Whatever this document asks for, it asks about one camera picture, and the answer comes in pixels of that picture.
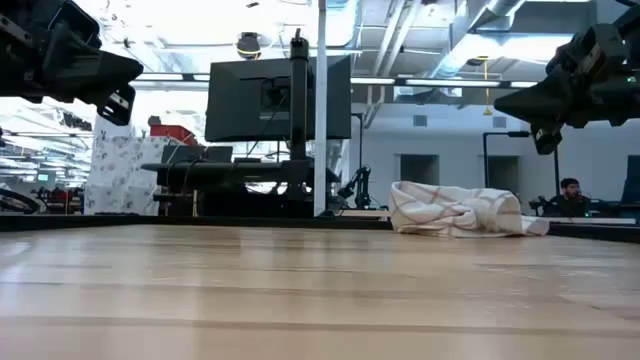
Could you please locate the black aluminium table frame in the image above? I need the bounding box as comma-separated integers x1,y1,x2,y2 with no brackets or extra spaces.
0,213,640,245

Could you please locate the yellow hanging cord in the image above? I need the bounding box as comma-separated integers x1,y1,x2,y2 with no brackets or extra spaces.
477,55,495,117

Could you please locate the person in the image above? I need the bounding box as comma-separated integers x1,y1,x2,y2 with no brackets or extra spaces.
542,177,592,218

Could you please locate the black bent floor stand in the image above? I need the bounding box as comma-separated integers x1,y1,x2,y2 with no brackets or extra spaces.
481,130,532,189

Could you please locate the white red-checked towel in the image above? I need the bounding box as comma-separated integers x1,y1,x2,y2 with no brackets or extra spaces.
389,180,551,239

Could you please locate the black monitor stand pole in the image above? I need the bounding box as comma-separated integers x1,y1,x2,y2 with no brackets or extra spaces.
289,28,312,201

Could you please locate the black ceiling dome camera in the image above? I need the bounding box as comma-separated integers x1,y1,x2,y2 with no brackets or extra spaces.
235,31,263,61

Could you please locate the red box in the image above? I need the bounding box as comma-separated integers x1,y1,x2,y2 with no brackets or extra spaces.
149,123,199,148

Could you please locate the white vertical pole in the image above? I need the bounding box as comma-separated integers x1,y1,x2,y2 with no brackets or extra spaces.
313,0,328,218

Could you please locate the grey standing desk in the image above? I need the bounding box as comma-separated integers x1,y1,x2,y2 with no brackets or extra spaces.
141,158,342,217

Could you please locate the white patterned cloth partition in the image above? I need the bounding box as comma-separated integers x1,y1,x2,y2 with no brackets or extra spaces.
83,114,175,216

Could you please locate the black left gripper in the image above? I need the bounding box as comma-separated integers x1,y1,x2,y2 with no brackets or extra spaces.
0,0,145,127

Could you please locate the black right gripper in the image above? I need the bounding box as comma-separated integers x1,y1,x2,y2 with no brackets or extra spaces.
493,22,629,156

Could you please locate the black computer monitor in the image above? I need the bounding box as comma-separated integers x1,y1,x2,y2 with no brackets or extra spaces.
204,54,353,143

